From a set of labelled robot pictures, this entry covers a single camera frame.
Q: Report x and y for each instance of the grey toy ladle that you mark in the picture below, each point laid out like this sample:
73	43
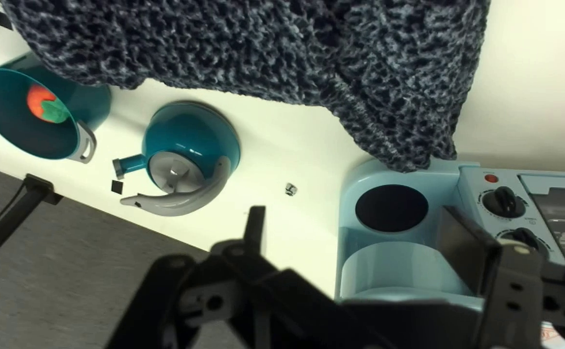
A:
166	203

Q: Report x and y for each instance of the teal toy pot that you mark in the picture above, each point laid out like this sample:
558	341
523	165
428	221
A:
3	112

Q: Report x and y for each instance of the grey knit cloth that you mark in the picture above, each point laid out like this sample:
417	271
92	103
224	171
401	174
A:
263	50

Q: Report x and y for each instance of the light blue toy stove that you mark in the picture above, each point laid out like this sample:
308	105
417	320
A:
424	176

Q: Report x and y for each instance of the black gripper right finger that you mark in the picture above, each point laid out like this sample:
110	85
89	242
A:
516	297

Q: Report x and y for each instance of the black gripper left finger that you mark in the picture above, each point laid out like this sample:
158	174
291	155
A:
205	302

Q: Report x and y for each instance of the orange green toy food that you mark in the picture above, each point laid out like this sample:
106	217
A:
48	105

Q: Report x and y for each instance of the small black square tag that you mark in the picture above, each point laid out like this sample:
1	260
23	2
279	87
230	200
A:
118	186

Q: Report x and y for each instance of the small metal bolt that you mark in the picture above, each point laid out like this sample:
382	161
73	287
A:
291	188

